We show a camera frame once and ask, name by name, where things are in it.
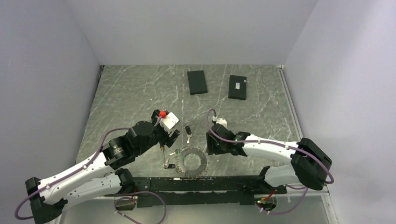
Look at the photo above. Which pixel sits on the plain black box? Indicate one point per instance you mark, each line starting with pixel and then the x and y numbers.
pixel 197 82

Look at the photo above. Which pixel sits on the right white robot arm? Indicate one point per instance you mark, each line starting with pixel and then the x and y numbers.
pixel 303 161

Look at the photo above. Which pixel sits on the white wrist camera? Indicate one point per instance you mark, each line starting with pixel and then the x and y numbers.
pixel 220 121
pixel 169 123

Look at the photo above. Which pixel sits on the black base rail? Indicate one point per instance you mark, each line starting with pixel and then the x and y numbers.
pixel 243 190

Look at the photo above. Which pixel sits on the black box with label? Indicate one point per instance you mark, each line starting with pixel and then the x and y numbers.
pixel 237 87

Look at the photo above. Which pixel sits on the black head key near screwdriver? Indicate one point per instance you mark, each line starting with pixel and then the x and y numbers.
pixel 168 165

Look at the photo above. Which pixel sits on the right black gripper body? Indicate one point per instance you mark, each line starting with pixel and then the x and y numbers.
pixel 214 148

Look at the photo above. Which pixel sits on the black head key upper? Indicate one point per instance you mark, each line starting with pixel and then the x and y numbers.
pixel 189 133

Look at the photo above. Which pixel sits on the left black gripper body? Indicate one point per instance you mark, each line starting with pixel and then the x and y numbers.
pixel 160 134

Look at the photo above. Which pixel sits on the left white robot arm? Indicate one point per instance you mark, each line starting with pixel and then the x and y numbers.
pixel 101 173

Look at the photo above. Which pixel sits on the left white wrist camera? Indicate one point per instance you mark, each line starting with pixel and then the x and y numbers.
pixel 169 123

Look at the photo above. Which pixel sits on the black yellow screwdriver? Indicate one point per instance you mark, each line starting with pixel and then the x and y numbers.
pixel 163 155

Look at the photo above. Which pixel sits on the numbered metal key ring disc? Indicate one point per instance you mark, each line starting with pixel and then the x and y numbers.
pixel 191 163

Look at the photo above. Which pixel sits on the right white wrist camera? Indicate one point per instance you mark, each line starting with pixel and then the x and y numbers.
pixel 220 121

